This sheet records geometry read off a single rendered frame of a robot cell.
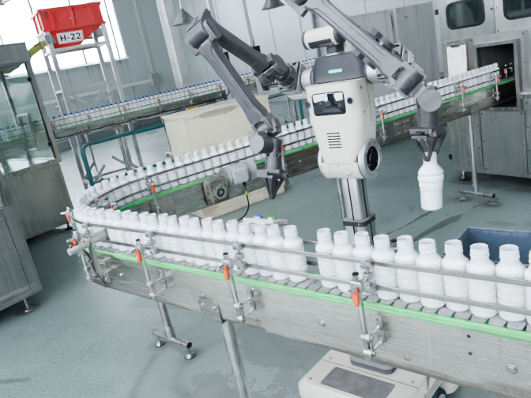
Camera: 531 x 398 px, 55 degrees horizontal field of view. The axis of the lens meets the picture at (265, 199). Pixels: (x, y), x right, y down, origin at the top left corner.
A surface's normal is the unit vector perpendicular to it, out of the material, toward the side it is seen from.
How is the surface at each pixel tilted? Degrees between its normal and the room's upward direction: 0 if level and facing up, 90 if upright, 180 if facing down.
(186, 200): 90
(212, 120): 90
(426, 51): 90
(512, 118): 90
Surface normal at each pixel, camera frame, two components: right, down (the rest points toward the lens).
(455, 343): -0.63, 0.33
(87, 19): 0.52, 0.13
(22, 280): 0.75, 0.04
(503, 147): -0.83, 0.31
